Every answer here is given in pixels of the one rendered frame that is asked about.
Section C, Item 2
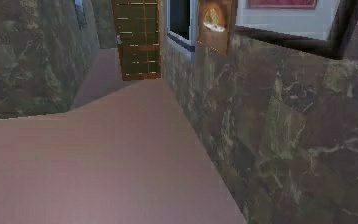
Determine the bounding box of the brown wooden room door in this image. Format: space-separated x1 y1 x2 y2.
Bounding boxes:
111 0 162 82

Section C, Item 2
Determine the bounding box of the white framed window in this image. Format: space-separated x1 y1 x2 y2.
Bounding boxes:
166 0 199 54

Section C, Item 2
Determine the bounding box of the brown framed wall picture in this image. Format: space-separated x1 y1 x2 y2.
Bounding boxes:
196 0 235 57

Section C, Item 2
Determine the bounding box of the black framed wall picture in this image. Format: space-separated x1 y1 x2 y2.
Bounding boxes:
234 0 358 61

